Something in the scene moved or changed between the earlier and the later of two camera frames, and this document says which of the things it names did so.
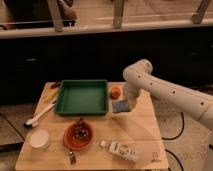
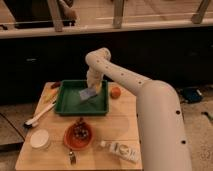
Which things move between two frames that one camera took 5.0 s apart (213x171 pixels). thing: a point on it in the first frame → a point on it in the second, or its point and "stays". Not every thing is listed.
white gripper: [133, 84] → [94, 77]
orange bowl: [77, 135] stays
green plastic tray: [85, 97] stays
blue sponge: [120, 106] → [87, 93]
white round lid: [39, 139] stays
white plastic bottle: [121, 150] stays
